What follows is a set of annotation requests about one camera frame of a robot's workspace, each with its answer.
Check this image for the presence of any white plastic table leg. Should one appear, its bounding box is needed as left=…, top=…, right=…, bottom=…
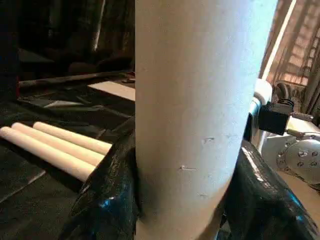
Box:
left=134, top=0, right=279, bottom=240
left=12, top=122, right=106, bottom=167
left=33, top=121, right=114, bottom=155
left=0, top=126, right=97, bottom=183

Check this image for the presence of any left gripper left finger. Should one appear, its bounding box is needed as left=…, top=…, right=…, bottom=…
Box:
left=59, top=131, right=142, bottom=240

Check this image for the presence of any beige patterned curtain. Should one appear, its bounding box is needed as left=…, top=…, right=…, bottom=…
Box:
left=260, top=0, right=320, bottom=116

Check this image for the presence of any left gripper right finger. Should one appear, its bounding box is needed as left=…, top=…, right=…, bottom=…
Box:
left=220, top=140, right=320, bottom=240

